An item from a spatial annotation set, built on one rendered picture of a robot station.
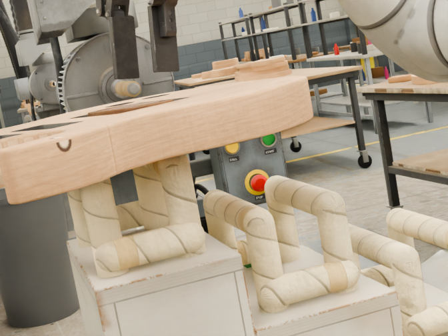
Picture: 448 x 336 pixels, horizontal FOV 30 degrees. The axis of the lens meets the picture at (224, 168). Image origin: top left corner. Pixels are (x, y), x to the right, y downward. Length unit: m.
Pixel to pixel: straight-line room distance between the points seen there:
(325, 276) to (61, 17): 0.88
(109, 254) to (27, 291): 3.81
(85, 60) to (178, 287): 1.14
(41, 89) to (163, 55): 4.34
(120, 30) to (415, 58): 0.44
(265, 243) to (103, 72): 1.08
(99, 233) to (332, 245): 0.25
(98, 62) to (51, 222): 2.75
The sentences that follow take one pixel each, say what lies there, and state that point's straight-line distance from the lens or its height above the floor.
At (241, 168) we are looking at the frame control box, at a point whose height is 1.02.
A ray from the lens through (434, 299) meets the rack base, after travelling 1.11.
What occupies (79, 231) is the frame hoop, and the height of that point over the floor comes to 1.12.
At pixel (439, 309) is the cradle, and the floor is 0.98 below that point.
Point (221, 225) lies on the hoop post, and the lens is 1.03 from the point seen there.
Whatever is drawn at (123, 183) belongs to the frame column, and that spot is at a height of 1.01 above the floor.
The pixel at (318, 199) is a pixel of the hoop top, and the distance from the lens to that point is 0.90.
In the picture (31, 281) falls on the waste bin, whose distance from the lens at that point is 4.61.
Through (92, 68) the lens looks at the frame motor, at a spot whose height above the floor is 1.30.
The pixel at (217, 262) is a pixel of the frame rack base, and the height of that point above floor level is 1.10.
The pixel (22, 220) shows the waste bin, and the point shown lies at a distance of 4.52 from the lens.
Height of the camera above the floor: 1.31
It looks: 8 degrees down
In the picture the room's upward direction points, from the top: 10 degrees counter-clockwise
